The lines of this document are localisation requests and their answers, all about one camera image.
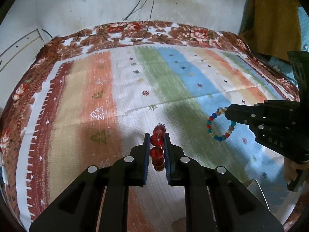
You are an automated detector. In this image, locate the multicolour bead bracelet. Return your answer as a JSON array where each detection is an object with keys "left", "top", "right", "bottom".
[{"left": 206, "top": 106, "right": 238, "bottom": 142}]

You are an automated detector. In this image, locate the black cable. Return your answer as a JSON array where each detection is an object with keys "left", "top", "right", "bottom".
[
  {"left": 86, "top": 0, "right": 148, "bottom": 43},
  {"left": 134, "top": 0, "right": 170, "bottom": 42}
]

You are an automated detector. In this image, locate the red bead bracelet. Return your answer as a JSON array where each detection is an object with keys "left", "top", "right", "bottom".
[{"left": 149, "top": 125, "right": 167, "bottom": 172}]

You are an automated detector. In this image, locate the grey metal jewelry box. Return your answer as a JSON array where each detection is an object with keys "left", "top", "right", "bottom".
[{"left": 243, "top": 179, "right": 270, "bottom": 211}]

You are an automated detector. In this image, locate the mustard yellow cloth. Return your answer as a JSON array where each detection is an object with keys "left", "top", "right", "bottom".
[{"left": 239, "top": 0, "right": 302, "bottom": 61}]

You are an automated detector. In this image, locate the right hand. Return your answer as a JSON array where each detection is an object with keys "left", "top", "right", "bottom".
[{"left": 283, "top": 158, "right": 308, "bottom": 184}]

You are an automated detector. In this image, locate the white headboard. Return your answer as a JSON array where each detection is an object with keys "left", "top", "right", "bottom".
[{"left": 1, "top": 28, "right": 52, "bottom": 71}]

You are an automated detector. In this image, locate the striped colourful cloth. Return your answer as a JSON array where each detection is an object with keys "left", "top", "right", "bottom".
[{"left": 16, "top": 46, "right": 299, "bottom": 229}]

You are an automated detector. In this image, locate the floral red bedsheet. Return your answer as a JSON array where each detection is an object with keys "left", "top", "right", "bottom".
[{"left": 1, "top": 21, "right": 296, "bottom": 229}]

